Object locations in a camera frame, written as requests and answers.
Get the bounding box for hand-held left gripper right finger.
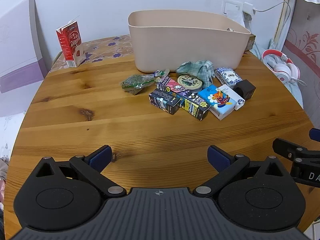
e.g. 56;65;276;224
196;145;288;198

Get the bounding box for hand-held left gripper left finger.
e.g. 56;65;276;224
34;145;127;198

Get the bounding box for round cartoon tin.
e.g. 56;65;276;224
177;74;204;93

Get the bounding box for green checkered cloth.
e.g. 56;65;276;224
176;60;216;85

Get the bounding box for beige plastic storage bin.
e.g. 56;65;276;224
127;10;251;73

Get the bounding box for blue cartoon tissue pack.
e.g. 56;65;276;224
197;85;235;120

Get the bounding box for long pink yellow cartoon box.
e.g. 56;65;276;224
157;77;211;121

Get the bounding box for white rectangular box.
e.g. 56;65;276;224
218;84;245;111

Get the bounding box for black cube with hole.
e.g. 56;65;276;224
233;79;256;100

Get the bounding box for red white headphones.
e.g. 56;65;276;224
261;49;307;87

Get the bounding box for dark blue cartoon box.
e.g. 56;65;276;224
149;89;184;115

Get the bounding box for blue white patterned box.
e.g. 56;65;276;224
214;67;243;88

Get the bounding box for green snack packet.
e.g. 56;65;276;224
119;74;157;95

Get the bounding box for floral patterned panel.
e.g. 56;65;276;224
285;0;320;80

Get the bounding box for small green white wrapper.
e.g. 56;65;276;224
153;69;170;79

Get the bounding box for floral brown table mat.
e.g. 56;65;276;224
47;34;137;73

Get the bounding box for olive box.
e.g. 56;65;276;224
245;34;257;51

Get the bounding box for red milk carton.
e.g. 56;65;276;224
56;20;87;68

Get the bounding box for white charger plug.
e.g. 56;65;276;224
242;2;257;15

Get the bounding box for cream curved frame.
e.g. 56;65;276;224
280;0;298;55

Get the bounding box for white charger cable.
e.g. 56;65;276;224
254;1;292;49

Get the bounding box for white wall socket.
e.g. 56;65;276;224
222;1;244;15

